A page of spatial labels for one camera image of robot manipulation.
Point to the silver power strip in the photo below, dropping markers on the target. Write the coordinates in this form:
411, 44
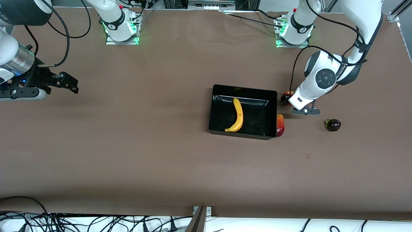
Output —
210, 4

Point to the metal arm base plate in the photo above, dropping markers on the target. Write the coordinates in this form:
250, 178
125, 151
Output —
293, 46
111, 42

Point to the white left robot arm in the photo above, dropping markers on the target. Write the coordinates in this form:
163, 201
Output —
325, 77

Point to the black rectangular plastic tray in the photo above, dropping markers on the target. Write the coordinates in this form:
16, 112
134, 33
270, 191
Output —
225, 119

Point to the silver metal bracket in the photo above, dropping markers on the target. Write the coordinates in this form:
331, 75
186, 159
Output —
209, 211

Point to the brown table cover sheet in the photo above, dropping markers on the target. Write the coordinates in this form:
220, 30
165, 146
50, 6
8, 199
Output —
128, 145

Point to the aluminium frame profile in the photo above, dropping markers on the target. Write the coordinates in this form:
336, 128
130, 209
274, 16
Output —
394, 16

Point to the red yellow mango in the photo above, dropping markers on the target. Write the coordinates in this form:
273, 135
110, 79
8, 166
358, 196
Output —
280, 124

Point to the yellow banana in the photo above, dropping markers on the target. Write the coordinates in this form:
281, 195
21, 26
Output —
238, 116

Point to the dark purple eggplant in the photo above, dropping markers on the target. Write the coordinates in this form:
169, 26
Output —
334, 125

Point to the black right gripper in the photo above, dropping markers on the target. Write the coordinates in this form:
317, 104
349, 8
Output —
38, 77

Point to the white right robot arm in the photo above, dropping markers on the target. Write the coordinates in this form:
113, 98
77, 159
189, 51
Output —
112, 19

